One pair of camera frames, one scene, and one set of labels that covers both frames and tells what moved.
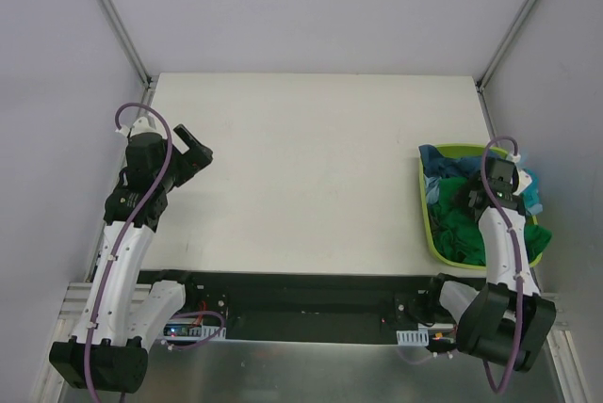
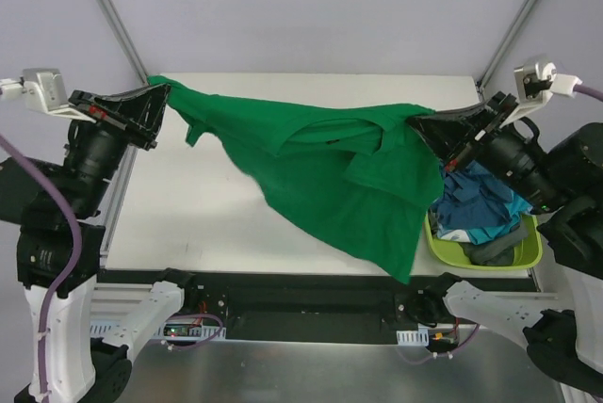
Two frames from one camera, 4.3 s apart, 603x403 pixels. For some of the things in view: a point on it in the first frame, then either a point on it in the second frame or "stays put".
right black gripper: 478,196 -> 483,125
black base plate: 306,307 stays put
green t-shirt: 458,232 -> 360,176
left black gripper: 187,164 -> 115,120
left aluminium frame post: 107,1 stays put
